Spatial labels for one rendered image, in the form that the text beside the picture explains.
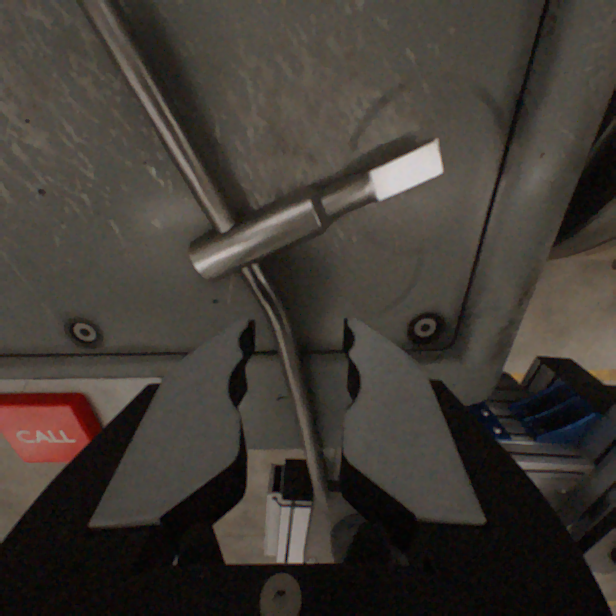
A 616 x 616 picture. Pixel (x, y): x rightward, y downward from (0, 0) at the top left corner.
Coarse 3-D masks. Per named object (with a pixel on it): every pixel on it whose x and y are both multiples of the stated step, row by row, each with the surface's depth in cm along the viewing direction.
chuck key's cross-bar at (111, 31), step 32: (96, 0) 9; (96, 32) 10; (128, 32) 10; (128, 64) 10; (160, 96) 10; (160, 128) 11; (192, 160) 11; (192, 192) 12; (224, 224) 13; (256, 288) 14; (288, 320) 15; (288, 352) 16; (288, 384) 17; (320, 480) 22
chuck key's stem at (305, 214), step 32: (384, 160) 12; (416, 160) 11; (320, 192) 12; (352, 192) 12; (384, 192) 12; (256, 224) 12; (288, 224) 12; (320, 224) 12; (192, 256) 13; (224, 256) 13; (256, 256) 13
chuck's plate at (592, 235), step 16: (608, 112) 18; (608, 128) 18; (592, 144) 19; (608, 144) 19; (592, 160) 20; (608, 160) 19; (592, 176) 20; (608, 176) 19; (576, 192) 21; (592, 192) 20; (608, 192) 18; (576, 208) 21; (592, 208) 19; (608, 208) 18; (576, 224) 20; (592, 224) 20; (608, 224) 20; (560, 240) 22; (576, 240) 21; (592, 240) 21; (560, 256) 25
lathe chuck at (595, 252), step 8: (608, 240) 22; (592, 248) 23; (600, 248) 23; (608, 248) 23; (568, 256) 25; (576, 256) 25; (584, 256) 25; (592, 256) 25; (600, 256) 25; (608, 256) 25
